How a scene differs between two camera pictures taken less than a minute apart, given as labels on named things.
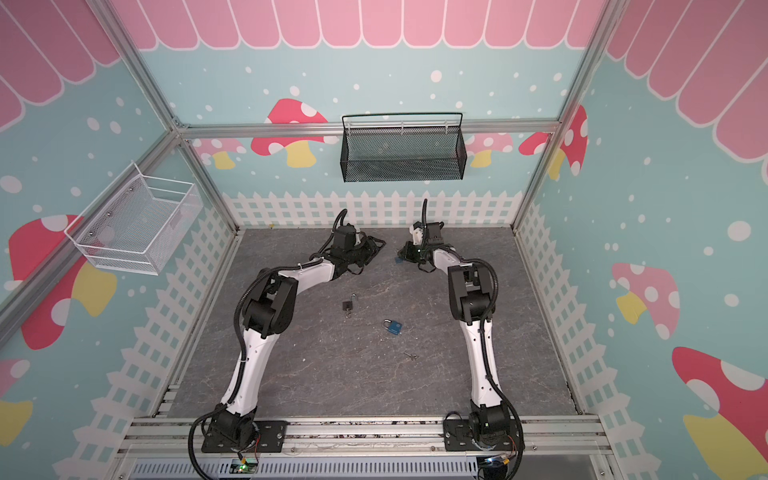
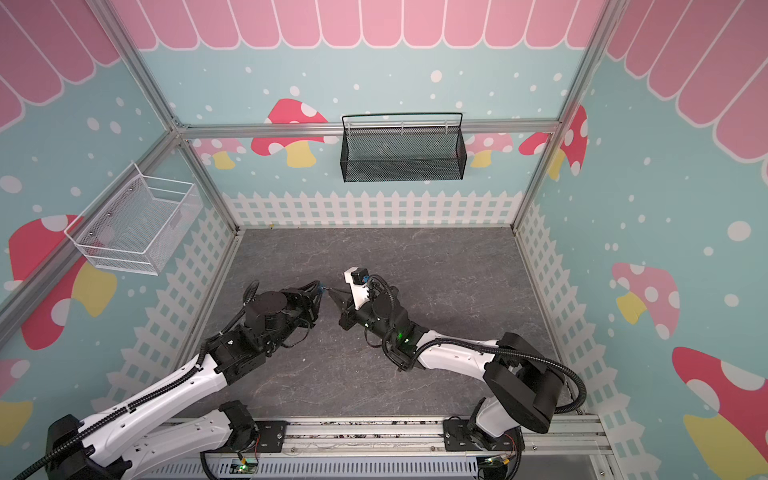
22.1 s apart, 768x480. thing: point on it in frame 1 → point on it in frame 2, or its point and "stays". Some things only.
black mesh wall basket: [403, 154] stays
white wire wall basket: [136, 225] stays
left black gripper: [372, 247] → [302, 297]
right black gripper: [411, 252] → [349, 306]
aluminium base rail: [363, 440] stays
